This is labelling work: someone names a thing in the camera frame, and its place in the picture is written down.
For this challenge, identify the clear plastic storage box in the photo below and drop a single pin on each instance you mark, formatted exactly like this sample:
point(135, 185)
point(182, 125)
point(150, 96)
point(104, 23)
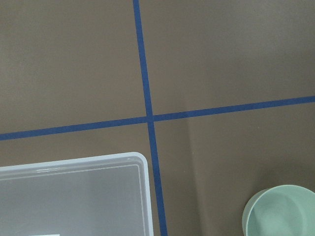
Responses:
point(106, 195)

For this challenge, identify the mint green bowl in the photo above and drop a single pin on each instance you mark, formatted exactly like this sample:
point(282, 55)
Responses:
point(285, 210)

